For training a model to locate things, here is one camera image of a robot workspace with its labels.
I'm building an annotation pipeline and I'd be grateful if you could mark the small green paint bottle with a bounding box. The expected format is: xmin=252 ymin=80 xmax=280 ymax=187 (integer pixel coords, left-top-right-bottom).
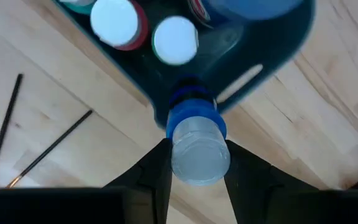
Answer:
xmin=151 ymin=16 xmax=200 ymax=66

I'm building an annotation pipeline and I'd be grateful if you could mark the small red paint bottle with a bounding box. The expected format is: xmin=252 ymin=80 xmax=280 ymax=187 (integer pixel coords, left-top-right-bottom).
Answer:
xmin=90 ymin=0 xmax=150 ymax=52

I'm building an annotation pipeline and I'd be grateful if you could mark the teal plastic bin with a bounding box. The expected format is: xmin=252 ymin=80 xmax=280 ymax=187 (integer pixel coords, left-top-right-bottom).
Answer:
xmin=53 ymin=0 xmax=316 ymax=128

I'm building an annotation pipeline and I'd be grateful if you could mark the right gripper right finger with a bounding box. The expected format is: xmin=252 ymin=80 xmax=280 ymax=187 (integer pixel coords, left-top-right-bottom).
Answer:
xmin=225 ymin=140 xmax=318 ymax=224

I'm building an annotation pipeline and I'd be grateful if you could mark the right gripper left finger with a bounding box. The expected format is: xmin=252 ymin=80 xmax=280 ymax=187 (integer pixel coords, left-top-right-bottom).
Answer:
xmin=104 ymin=139 xmax=173 ymax=224

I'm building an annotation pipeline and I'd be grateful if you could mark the small teal paint bottle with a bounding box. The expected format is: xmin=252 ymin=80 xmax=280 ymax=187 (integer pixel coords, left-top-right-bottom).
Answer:
xmin=59 ymin=0 xmax=98 ymax=16

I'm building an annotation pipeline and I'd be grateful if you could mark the large blue paint bottle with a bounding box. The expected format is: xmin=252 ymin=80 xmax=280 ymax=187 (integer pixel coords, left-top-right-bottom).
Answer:
xmin=187 ymin=0 xmax=305 ymax=29

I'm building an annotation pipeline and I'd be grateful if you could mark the gold-ferrule round paintbrush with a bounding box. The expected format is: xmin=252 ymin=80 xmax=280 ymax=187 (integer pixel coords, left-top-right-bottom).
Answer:
xmin=0 ymin=73 xmax=24 ymax=194

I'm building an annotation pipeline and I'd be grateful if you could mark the small blue paint bottle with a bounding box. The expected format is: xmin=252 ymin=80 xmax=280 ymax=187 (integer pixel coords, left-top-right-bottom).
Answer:
xmin=165 ymin=75 xmax=231 ymax=187

